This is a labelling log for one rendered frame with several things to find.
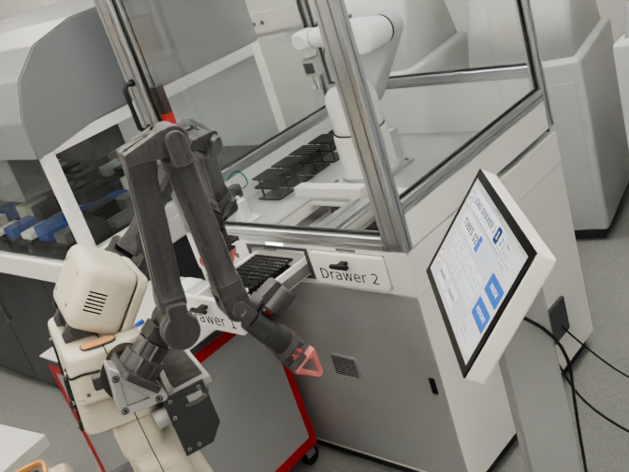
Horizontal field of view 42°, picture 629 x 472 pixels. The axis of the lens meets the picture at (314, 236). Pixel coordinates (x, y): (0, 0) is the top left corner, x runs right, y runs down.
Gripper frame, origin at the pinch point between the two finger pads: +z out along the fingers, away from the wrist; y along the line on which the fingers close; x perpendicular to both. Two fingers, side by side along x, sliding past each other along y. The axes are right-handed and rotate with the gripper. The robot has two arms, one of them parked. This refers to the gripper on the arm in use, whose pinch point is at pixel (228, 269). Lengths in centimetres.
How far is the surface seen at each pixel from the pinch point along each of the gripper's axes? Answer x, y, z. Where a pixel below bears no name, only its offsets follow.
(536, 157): 52, -102, 4
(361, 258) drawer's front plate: 35.8, -21.3, 3.1
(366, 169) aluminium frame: 44, -23, -25
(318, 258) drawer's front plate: 17.6, -21.4, 5.6
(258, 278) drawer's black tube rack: 2.9, -7.9, 7.5
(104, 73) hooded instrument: -86, -36, -54
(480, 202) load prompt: 85, -14, -23
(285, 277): 9.6, -13.1, 9.0
